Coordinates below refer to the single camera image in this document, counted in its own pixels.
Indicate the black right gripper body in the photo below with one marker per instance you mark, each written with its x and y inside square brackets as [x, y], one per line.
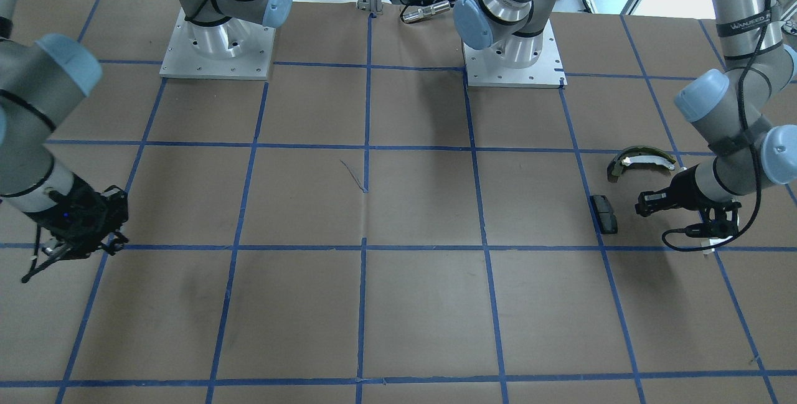
[80, 215]

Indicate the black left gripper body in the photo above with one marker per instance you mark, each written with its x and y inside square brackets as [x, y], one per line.
[681, 191]

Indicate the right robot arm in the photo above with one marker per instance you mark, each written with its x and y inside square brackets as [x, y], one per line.
[41, 85]

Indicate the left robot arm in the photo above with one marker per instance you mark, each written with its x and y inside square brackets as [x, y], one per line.
[724, 106]

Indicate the white curved plastic piece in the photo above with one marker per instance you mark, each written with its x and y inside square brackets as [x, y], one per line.
[710, 243]

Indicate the black brake pad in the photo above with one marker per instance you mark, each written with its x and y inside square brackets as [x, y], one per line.
[605, 214]

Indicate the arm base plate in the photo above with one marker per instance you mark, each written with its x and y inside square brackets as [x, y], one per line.
[236, 50]
[516, 61]

